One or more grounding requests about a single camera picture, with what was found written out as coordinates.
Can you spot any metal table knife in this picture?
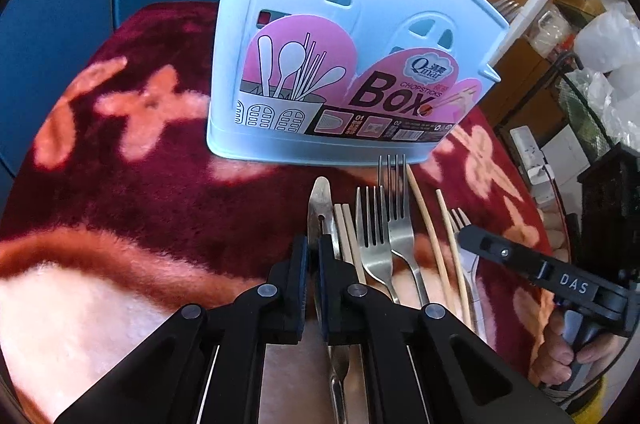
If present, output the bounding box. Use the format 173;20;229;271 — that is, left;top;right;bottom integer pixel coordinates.
306;177;351;424

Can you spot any small metal fork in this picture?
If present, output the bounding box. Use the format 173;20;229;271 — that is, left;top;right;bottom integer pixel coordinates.
449;207;491;342

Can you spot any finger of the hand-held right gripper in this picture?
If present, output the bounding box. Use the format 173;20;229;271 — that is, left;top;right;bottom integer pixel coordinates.
457;225;557;289

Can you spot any white power strip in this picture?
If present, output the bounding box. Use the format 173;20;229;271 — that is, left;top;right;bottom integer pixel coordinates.
509;125;557;206

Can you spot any clear plastic bag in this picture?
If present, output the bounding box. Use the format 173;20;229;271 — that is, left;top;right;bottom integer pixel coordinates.
529;3;576;56

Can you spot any red floral blanket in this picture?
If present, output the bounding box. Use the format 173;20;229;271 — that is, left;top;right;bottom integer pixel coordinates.
0;2;561;424

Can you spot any person's right hand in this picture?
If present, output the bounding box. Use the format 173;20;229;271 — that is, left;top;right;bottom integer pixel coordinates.
530;304;626;392

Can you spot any white plastic bag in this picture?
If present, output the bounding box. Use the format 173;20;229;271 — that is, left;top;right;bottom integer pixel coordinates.
575;0;640;145

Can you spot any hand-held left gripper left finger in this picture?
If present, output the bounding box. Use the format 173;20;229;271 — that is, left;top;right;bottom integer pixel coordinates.
52;235;310;424

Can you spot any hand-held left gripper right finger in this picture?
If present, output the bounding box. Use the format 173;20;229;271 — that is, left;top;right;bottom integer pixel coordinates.
318;234;573;424

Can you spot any black metal rack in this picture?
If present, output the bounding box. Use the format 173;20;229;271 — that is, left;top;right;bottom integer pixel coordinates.
497;49;640;215

